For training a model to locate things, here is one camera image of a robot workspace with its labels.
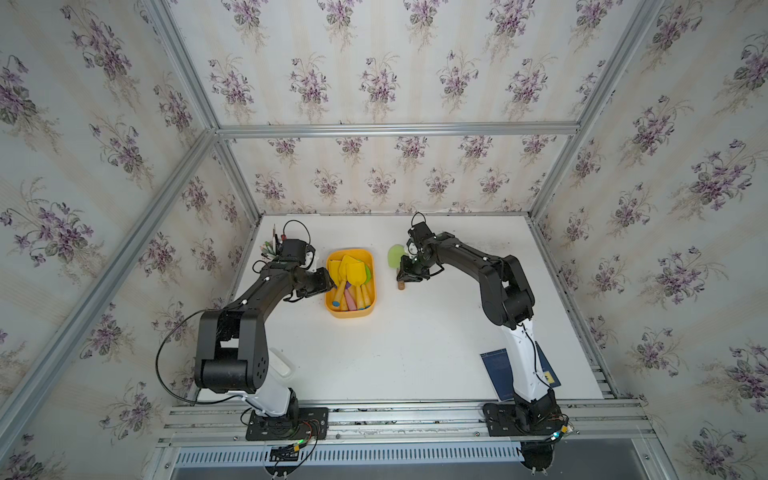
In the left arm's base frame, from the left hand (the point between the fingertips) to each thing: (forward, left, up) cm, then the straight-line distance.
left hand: (331, 285), depth 91 cm
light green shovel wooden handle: (+17, -21, -8) cm, 28 cm away
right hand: (+6, -23, -6) cm, 24 cm away
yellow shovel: (+7, -7, -5) cm, 11 cm away
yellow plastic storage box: (+15, -10, -4) cm, 18 cm away
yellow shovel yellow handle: (+10, -4, -5) cm, 12 cm away
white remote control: (-22, +12, -5) cm, 26 cm away
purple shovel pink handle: (-3, -6, -5) cm, 8 cm away
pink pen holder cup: (+12, +21, +3) cm, 24 cm away
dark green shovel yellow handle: (+4, -11, -6) cm, 13 cm away
